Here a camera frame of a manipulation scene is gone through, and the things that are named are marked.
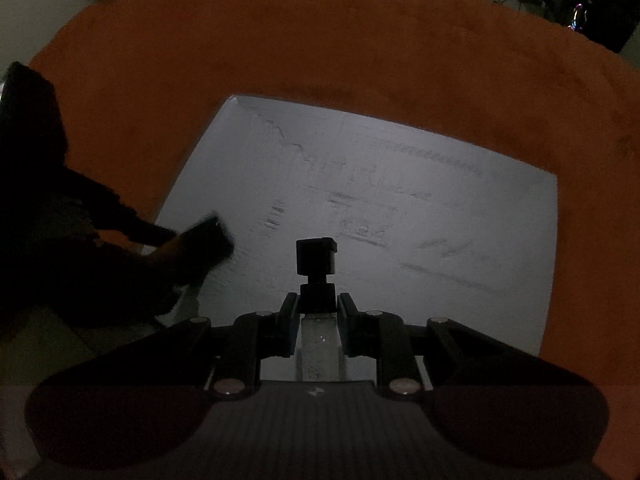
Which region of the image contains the orange cloth covered desktop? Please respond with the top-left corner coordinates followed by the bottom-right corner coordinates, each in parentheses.
top-left (27, 0), bottom-right (640, 386)

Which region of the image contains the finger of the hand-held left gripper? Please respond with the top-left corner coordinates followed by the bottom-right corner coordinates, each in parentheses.
top-left (92, 236), bottom-right (202, 322)
top-left (64, 167), bottom-right (179, 249)

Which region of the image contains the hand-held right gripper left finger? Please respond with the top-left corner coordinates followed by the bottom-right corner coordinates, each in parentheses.
top-left (47, 292), bottom-right (302, 402)

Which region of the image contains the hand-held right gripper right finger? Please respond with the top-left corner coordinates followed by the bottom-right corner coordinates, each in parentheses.
top-left (336, 292), bottom-right (597, 402)

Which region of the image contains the white paper sheet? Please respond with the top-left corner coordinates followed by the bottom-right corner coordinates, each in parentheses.
top-left (154, 93), bottom-right (559, 384)

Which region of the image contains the clear spray bottle black cap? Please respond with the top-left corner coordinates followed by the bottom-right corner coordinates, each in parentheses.
top-left (294, 236), bottom-right (347, 382)

